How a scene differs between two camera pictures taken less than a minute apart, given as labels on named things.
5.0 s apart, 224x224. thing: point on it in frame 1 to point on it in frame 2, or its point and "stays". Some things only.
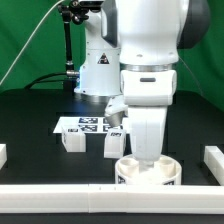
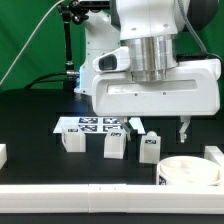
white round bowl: [165, 171] to [180, 170]
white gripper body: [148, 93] to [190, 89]
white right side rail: [214, 159] stays
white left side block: [3, 154] stays
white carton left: [73, 138] stays
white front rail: [112, 199] stays
